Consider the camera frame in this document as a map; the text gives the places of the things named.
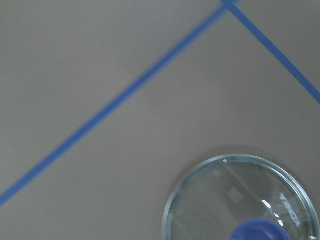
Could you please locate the glass pot lid blue knob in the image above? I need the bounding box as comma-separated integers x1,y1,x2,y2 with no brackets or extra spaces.
162,154,320,240

